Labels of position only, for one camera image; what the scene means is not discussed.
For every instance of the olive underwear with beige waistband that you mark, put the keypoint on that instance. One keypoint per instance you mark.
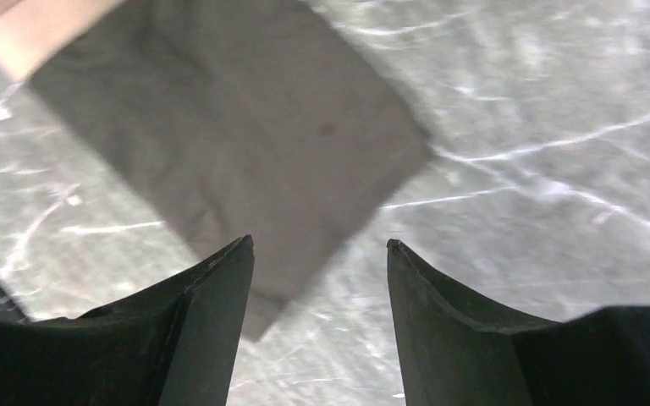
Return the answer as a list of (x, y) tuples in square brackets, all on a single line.
[(229, 118)]

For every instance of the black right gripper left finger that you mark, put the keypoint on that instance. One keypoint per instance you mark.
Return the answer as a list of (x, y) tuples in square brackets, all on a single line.
[(173, 343)]

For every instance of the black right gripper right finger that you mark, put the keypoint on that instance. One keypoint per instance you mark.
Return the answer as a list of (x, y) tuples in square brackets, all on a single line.
[(459, 347)]

